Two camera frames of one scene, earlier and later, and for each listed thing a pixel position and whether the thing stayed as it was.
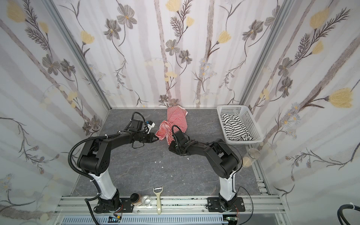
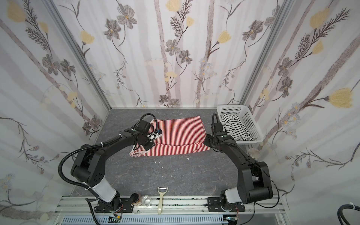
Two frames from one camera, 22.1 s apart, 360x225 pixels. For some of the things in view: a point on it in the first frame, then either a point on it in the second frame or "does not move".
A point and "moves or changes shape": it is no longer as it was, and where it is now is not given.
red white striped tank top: [176, 115] moves or changes shape
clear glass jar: [253, 153] does not move
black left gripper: [145, 136] -> [152, 136]
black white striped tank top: [235, 129] does not move
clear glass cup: [146, 200] does not move
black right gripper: [180, 142] -> [211, 141]
